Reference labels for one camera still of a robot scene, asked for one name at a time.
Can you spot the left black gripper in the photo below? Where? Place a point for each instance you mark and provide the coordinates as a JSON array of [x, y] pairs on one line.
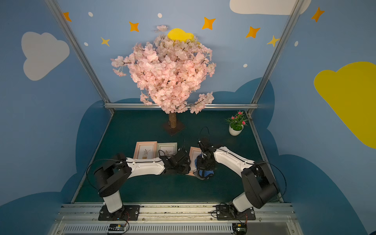
[[184, 161]]

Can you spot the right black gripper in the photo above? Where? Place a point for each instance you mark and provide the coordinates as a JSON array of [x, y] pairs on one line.
[[204, 164]]

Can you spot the pink picture frame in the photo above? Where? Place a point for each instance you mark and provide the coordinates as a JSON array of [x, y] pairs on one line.
[[145, 150], [193, 154]]

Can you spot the blue and grey cloth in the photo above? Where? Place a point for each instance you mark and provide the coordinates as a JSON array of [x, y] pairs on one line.
[[203, 174]]

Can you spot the green picture frame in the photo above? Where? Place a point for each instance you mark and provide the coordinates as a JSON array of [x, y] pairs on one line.
[[166, 149]]

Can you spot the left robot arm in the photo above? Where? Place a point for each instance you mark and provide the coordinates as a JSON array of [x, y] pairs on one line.
[[116, 171]]

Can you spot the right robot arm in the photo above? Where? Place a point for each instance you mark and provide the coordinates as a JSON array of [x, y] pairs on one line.
[[258, 181]]

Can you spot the white pot with flowers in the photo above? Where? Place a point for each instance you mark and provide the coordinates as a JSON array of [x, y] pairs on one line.
[[237, 123]]

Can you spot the right controller board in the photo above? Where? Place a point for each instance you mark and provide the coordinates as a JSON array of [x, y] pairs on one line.
[[239, 229]]

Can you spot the controller board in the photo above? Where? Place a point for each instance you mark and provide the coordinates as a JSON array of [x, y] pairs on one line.
[[239, 229], [116, 229]]

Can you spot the left controller board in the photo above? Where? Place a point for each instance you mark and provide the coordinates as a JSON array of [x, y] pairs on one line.
[[116, 229]]

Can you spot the pink blossom artificial tree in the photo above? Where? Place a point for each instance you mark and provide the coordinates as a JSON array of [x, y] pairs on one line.
[[168, 71]]

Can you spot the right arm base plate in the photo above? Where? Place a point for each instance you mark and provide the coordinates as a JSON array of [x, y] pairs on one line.
[[228, 212]]

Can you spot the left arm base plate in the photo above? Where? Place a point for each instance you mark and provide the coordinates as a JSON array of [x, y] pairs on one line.
[[127, 213]]

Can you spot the aluminium front rail assembly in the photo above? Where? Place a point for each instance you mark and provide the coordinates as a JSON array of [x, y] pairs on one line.
[[175, 218]]

